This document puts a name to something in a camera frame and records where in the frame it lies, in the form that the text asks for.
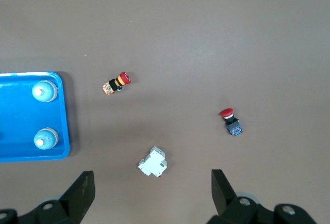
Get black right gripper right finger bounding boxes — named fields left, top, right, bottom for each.
left=207, top=169, right=318, bottom=224

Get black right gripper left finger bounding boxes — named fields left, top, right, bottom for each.
left=0, top=171, right=96, bottom=224

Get light blue service bell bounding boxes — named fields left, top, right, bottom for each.
left=31, top=79, right=58, bottom=103
left=33, top=127, right=59, bottom=150

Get white circuit breaker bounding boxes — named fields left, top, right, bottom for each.
left=138, top=146, right=169, bottom=178

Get red mushroom push button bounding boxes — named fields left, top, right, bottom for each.
left=219, top=108, right=243, bottom=137

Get blue plastic tray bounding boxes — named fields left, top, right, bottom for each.
left=0, top=71, right=71, bottom=163

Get red yellow emergency stop button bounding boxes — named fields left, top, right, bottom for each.
left=102, top=71, right=131, bottom=97

